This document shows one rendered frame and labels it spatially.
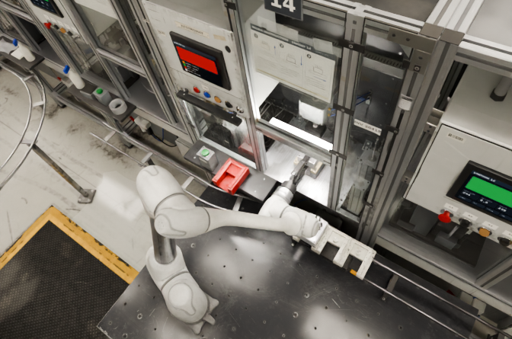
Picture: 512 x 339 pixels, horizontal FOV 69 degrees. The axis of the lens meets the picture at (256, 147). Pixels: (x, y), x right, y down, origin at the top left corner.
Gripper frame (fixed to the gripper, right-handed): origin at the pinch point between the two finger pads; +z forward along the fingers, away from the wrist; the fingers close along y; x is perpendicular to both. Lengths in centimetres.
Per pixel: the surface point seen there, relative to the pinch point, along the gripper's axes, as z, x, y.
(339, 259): -32.6, -35.4, -12.4
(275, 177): -12.8, 11.8, -9.4
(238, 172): -21.8, 28.9, -5.3
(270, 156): -2.9, 21.1, -9.4
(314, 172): -3.0, -5.6, -3.0
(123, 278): -98, 93, -99
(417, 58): -14, -38, 96
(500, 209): -17, -73, 56
